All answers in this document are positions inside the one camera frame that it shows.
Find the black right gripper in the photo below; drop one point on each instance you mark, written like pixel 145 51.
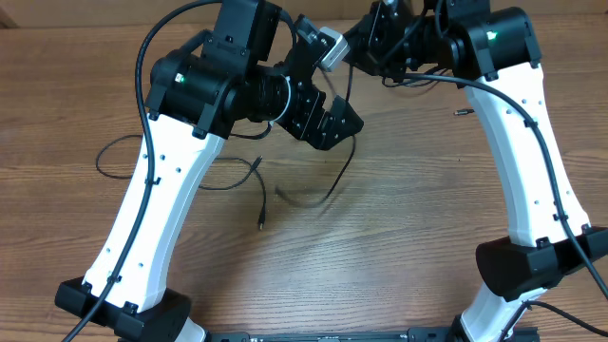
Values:
pixel 372 46

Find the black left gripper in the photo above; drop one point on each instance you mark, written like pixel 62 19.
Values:
pixel 324 136

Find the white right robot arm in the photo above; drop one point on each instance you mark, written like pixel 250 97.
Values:
pixel 495 58

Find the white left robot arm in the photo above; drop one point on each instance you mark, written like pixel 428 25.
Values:
pixel 255 64

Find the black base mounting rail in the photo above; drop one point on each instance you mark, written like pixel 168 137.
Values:
pixel 410 335

